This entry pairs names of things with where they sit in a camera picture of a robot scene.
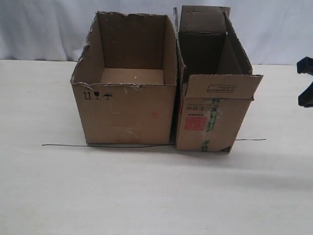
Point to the narrow cardboard box red print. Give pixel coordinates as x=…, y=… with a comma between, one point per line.
x=216, y=81

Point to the thin black line on table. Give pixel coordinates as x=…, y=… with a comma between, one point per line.
x=110, y=145

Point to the large open cardboard box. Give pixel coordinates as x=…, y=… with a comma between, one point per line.
x=125, y=80

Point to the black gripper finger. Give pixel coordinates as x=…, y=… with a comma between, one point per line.
x=305, y=65
x=305, y=99

